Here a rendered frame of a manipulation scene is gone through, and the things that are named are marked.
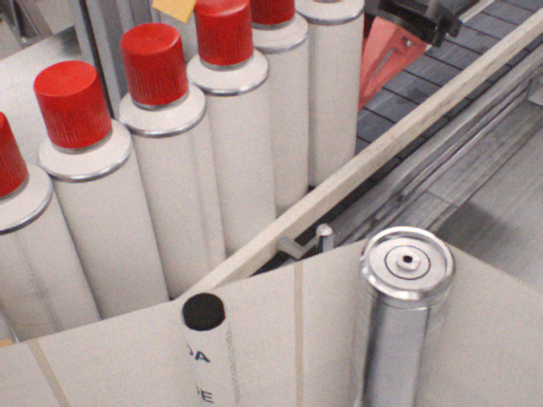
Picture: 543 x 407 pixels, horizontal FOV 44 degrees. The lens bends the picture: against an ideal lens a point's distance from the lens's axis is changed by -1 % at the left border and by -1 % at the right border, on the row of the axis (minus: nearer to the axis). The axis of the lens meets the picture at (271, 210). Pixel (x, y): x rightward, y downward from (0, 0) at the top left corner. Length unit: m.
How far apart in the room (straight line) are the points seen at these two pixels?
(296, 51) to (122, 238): 0.16
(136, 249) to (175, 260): 0.05
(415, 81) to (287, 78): 0.26
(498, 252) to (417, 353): 0.26
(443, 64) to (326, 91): 0.25
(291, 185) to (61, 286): 0.21
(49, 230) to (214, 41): 0.14
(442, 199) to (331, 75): 0.20
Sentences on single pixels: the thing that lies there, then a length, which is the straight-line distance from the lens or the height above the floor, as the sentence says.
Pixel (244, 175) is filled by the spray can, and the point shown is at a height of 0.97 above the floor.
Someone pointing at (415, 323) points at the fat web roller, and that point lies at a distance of 0.28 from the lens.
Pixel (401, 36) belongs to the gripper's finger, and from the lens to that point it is 0.54.
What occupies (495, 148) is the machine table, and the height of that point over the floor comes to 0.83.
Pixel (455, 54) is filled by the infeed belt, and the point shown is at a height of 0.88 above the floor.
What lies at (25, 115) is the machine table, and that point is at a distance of 0.80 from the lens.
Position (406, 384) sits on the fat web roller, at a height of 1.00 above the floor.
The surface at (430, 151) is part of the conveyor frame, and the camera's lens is 0.62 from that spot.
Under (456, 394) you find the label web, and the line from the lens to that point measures 0.36.
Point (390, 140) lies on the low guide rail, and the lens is 0.57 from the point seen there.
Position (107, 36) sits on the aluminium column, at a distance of 0.53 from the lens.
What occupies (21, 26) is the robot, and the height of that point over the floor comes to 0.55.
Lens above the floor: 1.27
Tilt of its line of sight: 45 degrees down
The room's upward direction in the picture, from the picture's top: 3 degrees counter-clockwise
